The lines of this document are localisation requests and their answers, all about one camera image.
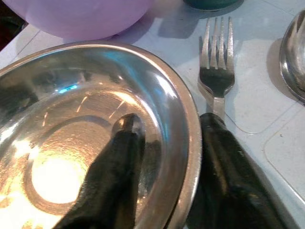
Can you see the stainless steel fork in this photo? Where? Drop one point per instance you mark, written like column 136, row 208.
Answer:
column 217, row 71

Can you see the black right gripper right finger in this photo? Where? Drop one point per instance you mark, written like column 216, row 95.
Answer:
column 226, row 176

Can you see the stainless steel spoon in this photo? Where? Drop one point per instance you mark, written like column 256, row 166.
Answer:
column 294, row 62

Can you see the purple plastic bowl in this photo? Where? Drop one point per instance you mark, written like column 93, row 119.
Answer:
column 81, row 16

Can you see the round stainless steel plate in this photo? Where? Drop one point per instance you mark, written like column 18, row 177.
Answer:
column 90, row 114

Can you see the teal green cup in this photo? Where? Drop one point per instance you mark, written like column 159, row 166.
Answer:
column 210, row 3

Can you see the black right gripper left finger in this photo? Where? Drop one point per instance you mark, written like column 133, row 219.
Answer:
column 112, row 181

